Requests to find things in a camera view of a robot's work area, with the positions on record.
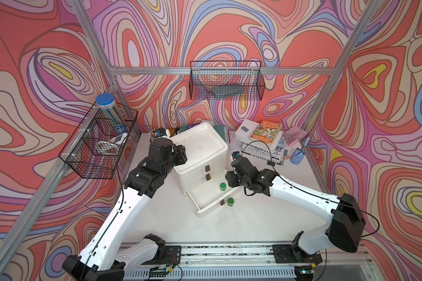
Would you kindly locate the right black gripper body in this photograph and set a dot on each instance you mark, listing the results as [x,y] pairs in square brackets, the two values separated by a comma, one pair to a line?
[233,178]

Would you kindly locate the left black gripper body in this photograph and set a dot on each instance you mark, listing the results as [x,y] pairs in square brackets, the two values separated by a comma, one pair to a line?
[181,157]

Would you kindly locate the green paint can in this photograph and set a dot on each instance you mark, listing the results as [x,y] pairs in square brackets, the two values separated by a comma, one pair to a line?
[223,186]
[230,201]

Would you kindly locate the white drawer cabinet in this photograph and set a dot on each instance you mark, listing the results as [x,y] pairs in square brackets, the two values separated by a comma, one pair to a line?
[206,154]

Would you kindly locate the white bottom drawer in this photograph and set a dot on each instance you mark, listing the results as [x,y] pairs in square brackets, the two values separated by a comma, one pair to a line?
[208,197]

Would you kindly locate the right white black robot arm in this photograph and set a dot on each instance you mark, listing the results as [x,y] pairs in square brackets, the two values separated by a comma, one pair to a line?
[343,217]

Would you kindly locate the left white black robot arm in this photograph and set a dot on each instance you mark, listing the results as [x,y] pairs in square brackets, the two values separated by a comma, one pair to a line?
[101,259]

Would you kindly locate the mesh pencil cup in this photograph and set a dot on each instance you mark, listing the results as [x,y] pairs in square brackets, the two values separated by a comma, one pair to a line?
[158,133]

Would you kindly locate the newspaper stack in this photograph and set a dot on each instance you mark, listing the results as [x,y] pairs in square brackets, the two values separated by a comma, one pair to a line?
[276,155]

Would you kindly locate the dark books behind cabinet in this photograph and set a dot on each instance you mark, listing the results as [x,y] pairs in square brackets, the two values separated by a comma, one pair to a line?
[220,129]

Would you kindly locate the white book with grey patch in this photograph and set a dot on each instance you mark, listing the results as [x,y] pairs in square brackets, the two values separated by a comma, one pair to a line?
[245,130]

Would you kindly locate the orange cover book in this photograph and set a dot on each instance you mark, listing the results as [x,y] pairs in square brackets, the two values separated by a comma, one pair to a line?
[266,131]

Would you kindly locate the blue small cup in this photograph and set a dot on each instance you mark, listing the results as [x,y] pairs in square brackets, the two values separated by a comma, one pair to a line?
[299,154]

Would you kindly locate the pink plastic bag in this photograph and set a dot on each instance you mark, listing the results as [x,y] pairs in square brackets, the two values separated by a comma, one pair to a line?
[293,135]

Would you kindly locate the white object in left basket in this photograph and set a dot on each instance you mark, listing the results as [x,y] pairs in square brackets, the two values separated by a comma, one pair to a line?
[110,147]

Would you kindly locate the grey object in basket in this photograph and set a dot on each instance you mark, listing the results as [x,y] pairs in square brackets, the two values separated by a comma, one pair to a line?
[227,91]

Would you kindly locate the blue lid pencil tube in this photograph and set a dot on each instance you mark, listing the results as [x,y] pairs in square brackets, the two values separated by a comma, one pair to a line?
[110,109]

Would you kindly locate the green circuit board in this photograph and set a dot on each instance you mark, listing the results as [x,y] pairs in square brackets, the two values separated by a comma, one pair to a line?
[159,272]

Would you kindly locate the black wire basket back wall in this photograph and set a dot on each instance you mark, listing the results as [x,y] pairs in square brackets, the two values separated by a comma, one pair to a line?
[205,74]

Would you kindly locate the black wire basket wall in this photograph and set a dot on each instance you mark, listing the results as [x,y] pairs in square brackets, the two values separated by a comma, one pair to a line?
[205,74]
[79,153]

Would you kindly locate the black wire basket left wall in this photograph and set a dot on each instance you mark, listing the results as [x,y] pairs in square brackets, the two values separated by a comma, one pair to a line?
[79,153]

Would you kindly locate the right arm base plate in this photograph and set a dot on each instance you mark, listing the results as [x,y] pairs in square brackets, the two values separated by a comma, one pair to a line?
[288,253]

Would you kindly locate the white perforated cable duct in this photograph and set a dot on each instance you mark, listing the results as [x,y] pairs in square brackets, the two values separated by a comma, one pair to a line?
[240,273]

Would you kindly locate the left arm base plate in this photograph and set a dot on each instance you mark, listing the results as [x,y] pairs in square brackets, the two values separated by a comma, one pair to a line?
[171,254]

